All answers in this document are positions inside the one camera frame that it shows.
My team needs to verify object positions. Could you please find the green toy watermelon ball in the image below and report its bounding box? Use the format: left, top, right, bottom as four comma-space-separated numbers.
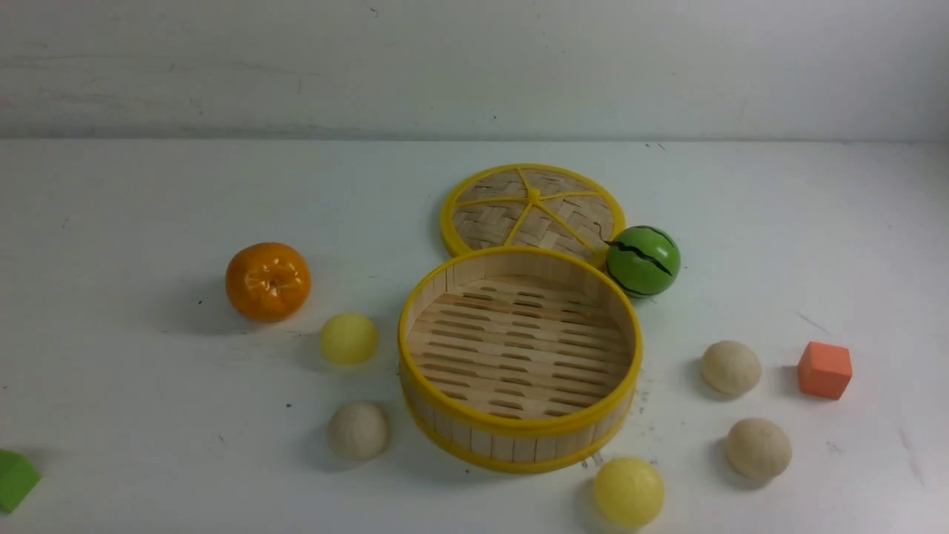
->
604, 225, 681, 298

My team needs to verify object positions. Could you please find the woven bamboo steamer lid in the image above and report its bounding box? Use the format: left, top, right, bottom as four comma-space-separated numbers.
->
438, 162, 627, 269

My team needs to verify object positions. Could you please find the beige toy bun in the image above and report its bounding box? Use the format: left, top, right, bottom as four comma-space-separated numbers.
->
726, 417, 793, 482
701, 340, 762, 398
326, 400, 391, 462

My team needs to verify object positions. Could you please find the bamboo steamer tray yellow rim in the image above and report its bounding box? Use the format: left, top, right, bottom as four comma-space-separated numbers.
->
397, 247, 643, 474

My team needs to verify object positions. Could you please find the orange toy tangerine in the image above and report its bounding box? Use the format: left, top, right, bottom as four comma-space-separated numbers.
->
225, 241, 312, 323

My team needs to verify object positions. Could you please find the orange foam cube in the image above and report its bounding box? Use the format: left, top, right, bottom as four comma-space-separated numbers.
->
797, 341, 852, 401

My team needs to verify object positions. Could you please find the green foam block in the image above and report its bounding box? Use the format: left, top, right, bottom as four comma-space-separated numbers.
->
0, 449, 42, 514

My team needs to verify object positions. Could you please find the yellow toy bun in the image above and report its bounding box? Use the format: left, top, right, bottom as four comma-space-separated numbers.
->
320, 312, 379, 366
592, 457, 665, 530

